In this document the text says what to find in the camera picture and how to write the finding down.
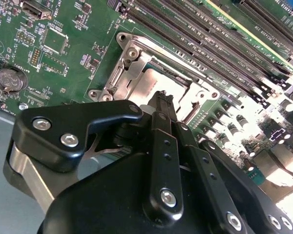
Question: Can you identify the metal socket cover frame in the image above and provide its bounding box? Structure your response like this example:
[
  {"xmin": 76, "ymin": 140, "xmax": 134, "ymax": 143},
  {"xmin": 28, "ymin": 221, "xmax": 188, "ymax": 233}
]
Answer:
[{"xmin": 105, "ymin": 41, "xmax": 219, "ymax": 117}]

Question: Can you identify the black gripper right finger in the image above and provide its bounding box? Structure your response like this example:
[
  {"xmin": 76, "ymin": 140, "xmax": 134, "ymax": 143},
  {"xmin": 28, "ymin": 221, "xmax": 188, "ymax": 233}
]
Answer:
[{"xmin": 166, "ymin": 94, "xmax": 293, "ymax": 234}]

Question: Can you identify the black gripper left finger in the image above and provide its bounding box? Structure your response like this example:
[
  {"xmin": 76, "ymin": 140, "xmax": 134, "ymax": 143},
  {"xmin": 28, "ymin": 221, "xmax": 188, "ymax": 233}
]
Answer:
[{"xmin": 9, "ymin": 90, "xmax": 184, "ymax": 222}]

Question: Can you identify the silver square CPU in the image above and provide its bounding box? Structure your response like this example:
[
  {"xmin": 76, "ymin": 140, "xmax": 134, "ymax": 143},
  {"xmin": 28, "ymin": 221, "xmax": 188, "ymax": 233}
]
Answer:
[{"xmin": 134, "ymin": 68, "xmax": 190, "ymax": 117}]

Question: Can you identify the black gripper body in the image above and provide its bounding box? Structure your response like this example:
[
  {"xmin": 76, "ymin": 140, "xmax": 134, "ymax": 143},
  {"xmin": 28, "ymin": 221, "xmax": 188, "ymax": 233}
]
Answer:
[{"xmin": 36, "ymin": 150, "xmax": 226, "ymax": 234}]

